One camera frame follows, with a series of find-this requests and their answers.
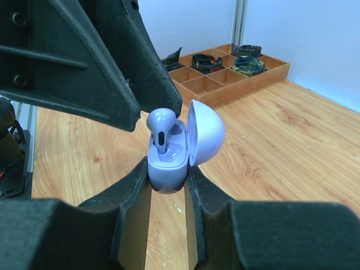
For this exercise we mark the wooden compartment tray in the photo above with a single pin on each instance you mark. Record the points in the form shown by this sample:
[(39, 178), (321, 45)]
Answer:
[(225, 85)]

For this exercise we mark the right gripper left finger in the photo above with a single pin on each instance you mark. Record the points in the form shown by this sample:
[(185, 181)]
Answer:
[(107, 231)]

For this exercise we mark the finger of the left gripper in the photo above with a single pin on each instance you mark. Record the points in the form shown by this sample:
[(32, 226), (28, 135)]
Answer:
[(122, 30), (52, 56)]

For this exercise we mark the purple earbud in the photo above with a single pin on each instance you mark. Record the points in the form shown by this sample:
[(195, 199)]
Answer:
[(160, 121)]

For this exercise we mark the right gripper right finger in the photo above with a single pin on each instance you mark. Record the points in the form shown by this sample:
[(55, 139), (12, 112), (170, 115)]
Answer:
[(224, 233)]

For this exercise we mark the dark green folded tie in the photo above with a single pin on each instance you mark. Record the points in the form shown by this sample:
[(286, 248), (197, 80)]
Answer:
[(171, 62)]

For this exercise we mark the green yellow rolled tie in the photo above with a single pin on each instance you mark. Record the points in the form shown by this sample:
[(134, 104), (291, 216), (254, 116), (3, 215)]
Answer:
[(248, 65)]

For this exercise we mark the black rolled tie top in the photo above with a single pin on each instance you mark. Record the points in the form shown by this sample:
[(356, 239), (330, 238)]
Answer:
[(246, 50)]

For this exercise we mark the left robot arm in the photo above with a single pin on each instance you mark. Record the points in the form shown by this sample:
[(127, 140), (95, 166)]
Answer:
[(15, 140)]

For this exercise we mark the black orange rolled tie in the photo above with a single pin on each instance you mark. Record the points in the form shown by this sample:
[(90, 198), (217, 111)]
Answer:
[(207, 63)]

